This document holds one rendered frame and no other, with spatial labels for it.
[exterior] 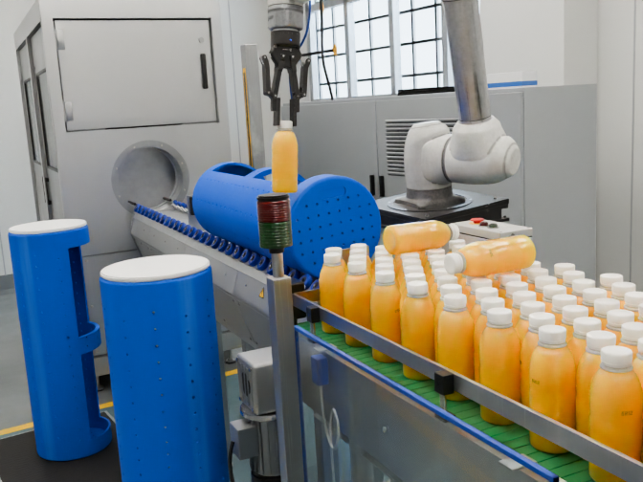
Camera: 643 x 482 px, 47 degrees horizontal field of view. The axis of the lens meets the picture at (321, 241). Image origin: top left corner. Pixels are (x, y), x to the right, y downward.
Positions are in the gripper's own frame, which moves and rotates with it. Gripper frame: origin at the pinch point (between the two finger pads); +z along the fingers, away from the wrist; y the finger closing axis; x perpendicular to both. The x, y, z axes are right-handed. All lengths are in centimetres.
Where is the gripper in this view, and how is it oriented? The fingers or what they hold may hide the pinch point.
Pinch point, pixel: (284, 113)
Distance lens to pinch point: 193.0
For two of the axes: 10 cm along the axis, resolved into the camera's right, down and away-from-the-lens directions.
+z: -0.1, 10.0, 0.9
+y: -9.1, 0.3, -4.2
